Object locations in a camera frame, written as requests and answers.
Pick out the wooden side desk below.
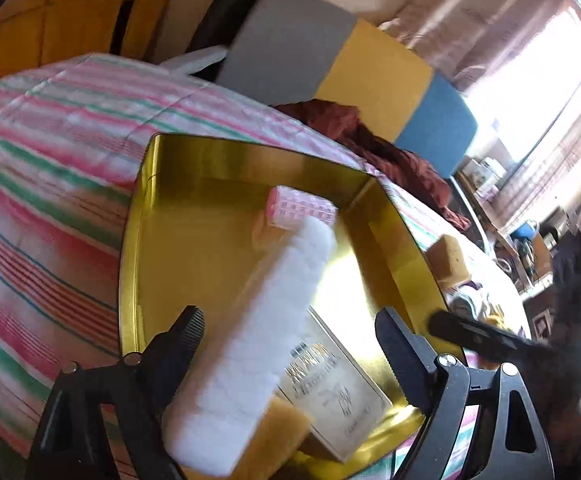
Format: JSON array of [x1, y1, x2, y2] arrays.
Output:
[[453, 171, 553, 300]]

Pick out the pink hair roller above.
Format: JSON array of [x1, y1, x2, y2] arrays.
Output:
[[266, 185, 338, 230]]

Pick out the dark red jacket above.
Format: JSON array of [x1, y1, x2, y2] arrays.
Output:
[[274, 99, 471, 232]]

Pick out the orange wooden wardrobe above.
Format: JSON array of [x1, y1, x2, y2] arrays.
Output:
[[0, 0, 170, 78]]

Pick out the gold tin box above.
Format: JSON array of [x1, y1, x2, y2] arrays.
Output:
[[117, 131, 467, 480]]

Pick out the yellow sponge on bed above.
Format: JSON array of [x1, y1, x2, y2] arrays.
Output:
[[425, 235, 470, 290]]

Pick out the white foam block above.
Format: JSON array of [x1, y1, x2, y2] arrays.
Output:
[[162, 217, 336, 477]]

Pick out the window curtain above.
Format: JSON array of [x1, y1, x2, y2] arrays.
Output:
[[379, 0, 581, 91]]

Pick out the beige ointment box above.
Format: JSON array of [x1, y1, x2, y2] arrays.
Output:
[[276, 308, 392, 463]]

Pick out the grey metal bed rail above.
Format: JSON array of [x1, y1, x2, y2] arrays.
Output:
[[445, 177, 488, 252]]

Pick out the grey yellow blue headboard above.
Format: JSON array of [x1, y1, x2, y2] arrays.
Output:
[[216, 0, 477, 178]]

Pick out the striped bed sheet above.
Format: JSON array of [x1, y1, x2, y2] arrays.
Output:
[[0, 52, 531, 480]]

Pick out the white boxes on desk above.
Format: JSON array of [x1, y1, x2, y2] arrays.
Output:
[[461, 157, 506, 200]]

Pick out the yellow sponge block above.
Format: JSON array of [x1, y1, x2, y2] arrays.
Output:
[[231, 396, 312, 480]]

